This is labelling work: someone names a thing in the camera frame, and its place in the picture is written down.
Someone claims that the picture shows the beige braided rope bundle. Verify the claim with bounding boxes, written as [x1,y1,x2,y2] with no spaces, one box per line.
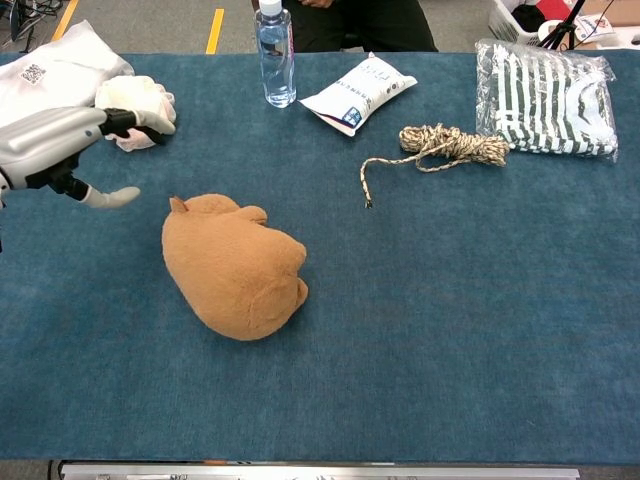
[358,123,511,210]

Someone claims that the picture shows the blue table cloth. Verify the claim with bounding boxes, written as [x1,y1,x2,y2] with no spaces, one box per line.
[0,48,640,464]

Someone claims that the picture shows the brown plush toy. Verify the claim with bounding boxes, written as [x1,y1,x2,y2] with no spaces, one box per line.
[161,193,310,343]

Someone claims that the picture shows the white laundry basket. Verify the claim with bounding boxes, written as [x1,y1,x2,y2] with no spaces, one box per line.
[487,0,576,47]

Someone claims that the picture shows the white bagged cloth with QR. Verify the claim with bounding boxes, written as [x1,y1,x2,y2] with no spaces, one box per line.
[0,19,135,129]

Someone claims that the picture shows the white printed pouch packet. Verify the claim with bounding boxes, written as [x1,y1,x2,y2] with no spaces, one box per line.
[298,51,419,138]

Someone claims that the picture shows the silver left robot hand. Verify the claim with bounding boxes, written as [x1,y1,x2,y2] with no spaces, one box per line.
[0,106,177,211]

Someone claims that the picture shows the black tripod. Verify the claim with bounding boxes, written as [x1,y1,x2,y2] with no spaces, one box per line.
[538,0,589,51]

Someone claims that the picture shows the silver metal table rail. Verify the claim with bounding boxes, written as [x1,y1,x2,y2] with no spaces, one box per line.
[57,460,582,480]

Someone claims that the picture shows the white mesh bath pouf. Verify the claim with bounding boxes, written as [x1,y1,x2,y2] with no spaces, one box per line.
[94,75,178,153]

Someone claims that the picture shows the bagged green striped shirt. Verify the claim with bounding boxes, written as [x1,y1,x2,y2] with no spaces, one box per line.
[474,38,620,163]

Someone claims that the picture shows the seated person in black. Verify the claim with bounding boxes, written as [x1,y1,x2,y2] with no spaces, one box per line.
[281,0,440,53]

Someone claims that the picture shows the clear plastic water bottle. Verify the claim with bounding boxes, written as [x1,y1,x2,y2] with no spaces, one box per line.
[253,0,298,109]

